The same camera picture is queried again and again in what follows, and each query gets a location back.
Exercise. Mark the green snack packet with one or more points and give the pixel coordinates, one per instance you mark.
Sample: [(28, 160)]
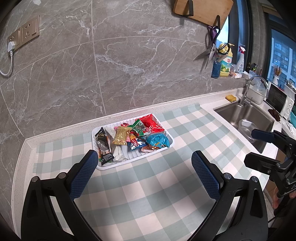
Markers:
[(138, 128)]

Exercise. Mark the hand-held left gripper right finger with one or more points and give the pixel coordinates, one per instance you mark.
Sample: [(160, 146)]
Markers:
[(205, 173)]

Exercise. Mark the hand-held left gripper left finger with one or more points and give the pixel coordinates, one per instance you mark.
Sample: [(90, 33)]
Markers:
[(84, 173)]

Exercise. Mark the yellow detergent bottle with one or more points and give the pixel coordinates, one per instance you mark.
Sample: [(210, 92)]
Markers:
[(225, 67)]

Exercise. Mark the person's right hand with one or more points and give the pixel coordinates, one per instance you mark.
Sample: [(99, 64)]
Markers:
[(276, 200)]

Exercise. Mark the navy snack packet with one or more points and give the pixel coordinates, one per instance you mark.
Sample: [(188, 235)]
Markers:
[(136, 144)]

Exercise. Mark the black snack packet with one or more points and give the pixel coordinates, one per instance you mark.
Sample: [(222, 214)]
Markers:
[(101, 138)]

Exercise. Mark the white microwave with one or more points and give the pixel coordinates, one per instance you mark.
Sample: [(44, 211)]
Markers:
[(277, 99)]

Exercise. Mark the white plastic container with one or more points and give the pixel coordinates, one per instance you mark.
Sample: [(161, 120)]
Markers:
[(257, 97)]

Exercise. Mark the gold wall socket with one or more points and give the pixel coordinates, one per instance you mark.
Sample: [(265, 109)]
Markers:
[(13, 37), (30, 29)]

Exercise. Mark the wooden cutting board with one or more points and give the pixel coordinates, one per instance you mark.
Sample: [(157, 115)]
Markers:
[(203, 10)]

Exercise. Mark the white plug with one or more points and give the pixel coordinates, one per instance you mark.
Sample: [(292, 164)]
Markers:
[(11, 47)]

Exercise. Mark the gold snack packet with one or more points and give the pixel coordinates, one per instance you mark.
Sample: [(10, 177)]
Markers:
[(121, 136)]

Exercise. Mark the glass bowl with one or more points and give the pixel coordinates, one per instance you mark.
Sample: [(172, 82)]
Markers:
[(247, 127)]

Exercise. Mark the white spray bottle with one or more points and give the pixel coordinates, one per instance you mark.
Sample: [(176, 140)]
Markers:
[(240, 64)]

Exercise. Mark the light blue snack packet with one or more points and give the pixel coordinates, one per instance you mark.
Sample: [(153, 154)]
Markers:
[(157, 139)]

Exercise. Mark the window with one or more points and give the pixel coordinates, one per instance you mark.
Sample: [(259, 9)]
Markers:
[(279, 53)]

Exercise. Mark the long white snack packet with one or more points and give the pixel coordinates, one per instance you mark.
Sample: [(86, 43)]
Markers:
[(118, 153)]

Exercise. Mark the yellow sponge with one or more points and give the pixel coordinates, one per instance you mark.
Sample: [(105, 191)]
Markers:
[(230, 98)]

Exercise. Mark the dark brown cloth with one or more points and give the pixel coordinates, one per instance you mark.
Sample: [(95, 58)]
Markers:
[(275, 115)]

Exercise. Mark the white utensil holder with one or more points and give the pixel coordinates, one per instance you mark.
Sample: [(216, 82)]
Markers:
[(275, 80)]

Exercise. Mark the kitchen scissors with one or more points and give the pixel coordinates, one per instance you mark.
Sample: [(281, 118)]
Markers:
[(211, 52)]

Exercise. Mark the blue holder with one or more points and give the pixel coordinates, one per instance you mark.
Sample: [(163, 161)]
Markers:
[(215, 69)]

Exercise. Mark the steel faucet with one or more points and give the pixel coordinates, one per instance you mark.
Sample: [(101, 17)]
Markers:
[(246, 95)]

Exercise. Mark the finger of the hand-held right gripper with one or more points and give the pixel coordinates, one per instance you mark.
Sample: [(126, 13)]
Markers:
[(263, 134), (259, 162)]

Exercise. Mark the green white checked tablecloth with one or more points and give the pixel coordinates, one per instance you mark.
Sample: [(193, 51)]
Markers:
[(150, 185)]

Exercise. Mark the white plastic tray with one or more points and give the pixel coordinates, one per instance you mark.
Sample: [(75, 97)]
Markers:
[(134, 157)]

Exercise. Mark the large red snack packet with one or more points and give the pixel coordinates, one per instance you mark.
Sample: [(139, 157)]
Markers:
[(152, 124)]

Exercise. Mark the steel sink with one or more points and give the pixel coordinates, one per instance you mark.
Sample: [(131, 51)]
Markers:
[(240, 113)]

